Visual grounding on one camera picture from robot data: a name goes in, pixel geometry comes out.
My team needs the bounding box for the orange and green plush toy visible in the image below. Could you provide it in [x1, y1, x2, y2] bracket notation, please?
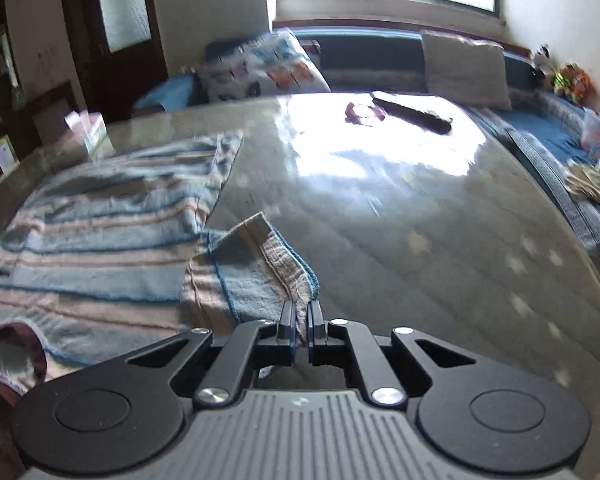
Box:
[552, 63, 593, 106]

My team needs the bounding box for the black remote control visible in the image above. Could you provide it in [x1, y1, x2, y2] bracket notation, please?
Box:
[371, 90, 453, 134]

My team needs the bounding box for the pink wrapper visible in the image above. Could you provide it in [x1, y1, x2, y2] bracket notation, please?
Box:
[345, 101, 387, 125]

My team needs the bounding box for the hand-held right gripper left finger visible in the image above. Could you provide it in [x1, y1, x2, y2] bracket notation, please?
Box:
[125, 301, 299, 408]

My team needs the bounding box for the striped blue beige towel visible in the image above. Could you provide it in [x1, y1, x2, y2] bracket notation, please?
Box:
[0, 131, 321, 396]

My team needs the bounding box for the tissue box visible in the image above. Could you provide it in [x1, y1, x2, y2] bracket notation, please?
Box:
[64, 110, 108, 157]

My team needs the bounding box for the dark wooden door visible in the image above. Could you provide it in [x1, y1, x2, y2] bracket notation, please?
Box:
[57, 0, 168, 123]

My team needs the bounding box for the maroon trimmed cloth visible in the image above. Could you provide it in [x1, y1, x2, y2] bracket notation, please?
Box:
[0, 322, 48, 408]

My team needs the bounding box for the butterfly print pillow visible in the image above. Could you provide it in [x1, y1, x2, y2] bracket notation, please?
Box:
[196, 30, 332, 103]

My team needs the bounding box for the grey pillow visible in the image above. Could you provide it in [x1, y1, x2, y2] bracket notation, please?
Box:
[421, 30, 513, 111]

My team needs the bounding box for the black and white plush toy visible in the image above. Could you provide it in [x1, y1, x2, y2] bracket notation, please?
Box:
[532, 45, 554, 79]

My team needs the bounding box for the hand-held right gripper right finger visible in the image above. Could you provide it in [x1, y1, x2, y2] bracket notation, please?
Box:
[306, 300, 478, 406]

